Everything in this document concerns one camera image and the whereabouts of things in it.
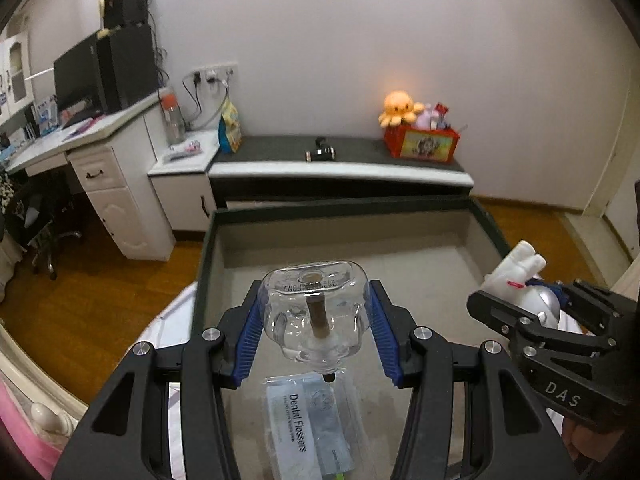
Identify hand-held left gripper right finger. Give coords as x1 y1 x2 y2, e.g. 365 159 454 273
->
367 280 581 480

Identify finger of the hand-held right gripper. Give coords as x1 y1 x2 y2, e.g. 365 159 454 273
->
552 279 624 332
466 290 552 357

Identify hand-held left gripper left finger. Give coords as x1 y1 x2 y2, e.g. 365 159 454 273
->
52 282 266 480

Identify clear glass corked bottle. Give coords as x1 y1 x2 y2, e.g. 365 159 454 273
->
260 260 371 386

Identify pink box with dark rim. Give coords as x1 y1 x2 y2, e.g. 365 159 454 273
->
191 196 518 480

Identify person's right hand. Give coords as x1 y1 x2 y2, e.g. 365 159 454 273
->
562 412 603 463

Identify white striped bed sheet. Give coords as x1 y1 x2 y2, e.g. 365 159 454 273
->
132 280 201 356

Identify clear floss pick packet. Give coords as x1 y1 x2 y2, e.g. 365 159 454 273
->
260 372 366 480

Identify white side cabinet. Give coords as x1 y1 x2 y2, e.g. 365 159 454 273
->
147 127 226 235

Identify dark-topped window bench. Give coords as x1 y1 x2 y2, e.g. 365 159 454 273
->
207 135 474 211

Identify red storage box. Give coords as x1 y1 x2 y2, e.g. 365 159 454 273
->
383 122 462 164

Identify small black dumbbell-shaped object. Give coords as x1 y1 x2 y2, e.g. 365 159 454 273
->
306 136 337 164

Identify pink packet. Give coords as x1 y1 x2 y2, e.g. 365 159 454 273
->
167 141 204 161

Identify blue yellow snack bag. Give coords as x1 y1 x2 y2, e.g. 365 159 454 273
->
217 100 244 154

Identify white desk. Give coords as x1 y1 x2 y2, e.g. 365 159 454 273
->
0 87 176 262

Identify purple plush toy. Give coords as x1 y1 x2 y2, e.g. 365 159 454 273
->
415 103 441 131

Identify cream bed footboard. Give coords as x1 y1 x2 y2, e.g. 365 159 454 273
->
0 320 93 438

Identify orange-lidded clear bottle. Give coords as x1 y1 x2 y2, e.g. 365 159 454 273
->
161 92 187 144

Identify orange octopus plush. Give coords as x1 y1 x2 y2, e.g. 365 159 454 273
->
378 91 426 127

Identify black office chair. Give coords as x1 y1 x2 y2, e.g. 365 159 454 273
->
15 180 84 281

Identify pink blanket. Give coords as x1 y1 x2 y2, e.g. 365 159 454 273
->
0 375 71 480

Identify blue white boxes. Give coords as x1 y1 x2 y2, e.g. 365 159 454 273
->
30 95 59 137

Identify black computer monitor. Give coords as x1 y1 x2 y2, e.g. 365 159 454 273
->
52 30 108 115

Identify black speaker box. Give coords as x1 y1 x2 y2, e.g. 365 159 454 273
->
102 0 151 29

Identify white glass-door cabinet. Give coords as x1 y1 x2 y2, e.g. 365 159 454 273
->
0 30 36 117

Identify white door frame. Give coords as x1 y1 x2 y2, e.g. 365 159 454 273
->
584 85 640 219

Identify black power cable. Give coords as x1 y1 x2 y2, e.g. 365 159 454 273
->
181 72 232 132

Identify white wall socket strip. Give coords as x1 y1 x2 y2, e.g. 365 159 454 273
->
190 63 239 84

